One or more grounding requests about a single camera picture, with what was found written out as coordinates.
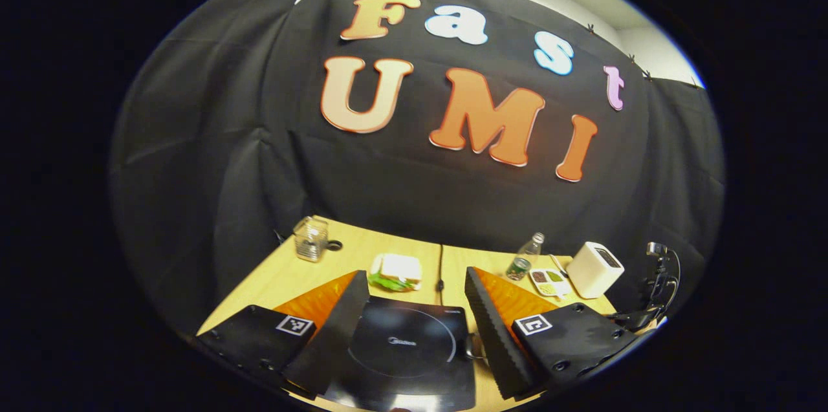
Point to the sandwich with lettuce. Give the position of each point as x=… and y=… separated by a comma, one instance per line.
x=398, y=268

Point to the black backdrop cloth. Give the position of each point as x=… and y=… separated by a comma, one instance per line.
x=420, y=192

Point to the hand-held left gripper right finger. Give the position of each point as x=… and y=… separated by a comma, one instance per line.
x=495, y=341

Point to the clear plastic bottle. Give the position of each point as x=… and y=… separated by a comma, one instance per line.
x=522, y=263

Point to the black induction cooktop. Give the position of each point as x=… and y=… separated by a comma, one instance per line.
x=388, y=367

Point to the black clamp stand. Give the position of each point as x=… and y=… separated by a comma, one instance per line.
x=656, y=282

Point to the white box-shaped appliance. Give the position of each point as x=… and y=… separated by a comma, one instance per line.
x=592, y=273

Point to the white divided bean dish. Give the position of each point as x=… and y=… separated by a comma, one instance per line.
x=548, y=281

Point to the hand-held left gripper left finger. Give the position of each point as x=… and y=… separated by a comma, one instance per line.
x=336, y=334

